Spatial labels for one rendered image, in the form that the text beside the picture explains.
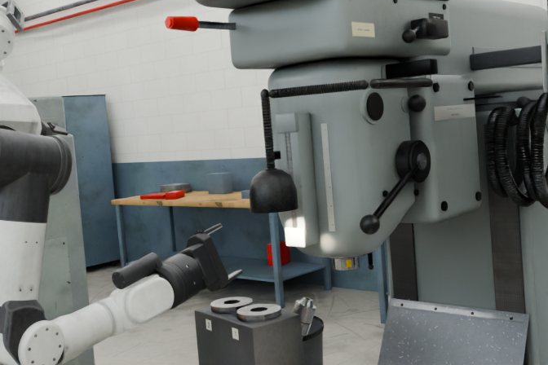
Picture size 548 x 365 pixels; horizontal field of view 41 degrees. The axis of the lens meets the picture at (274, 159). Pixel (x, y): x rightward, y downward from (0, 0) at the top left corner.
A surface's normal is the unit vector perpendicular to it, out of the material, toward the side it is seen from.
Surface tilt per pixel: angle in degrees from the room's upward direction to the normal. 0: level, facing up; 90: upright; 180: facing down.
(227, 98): 90
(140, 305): 76
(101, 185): 90
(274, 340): 90
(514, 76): 90
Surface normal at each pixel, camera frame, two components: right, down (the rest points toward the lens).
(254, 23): -0.66, 0.09
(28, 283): 0.80, 0.03
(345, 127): -0.04, 0.06
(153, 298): 0.73, -0.28
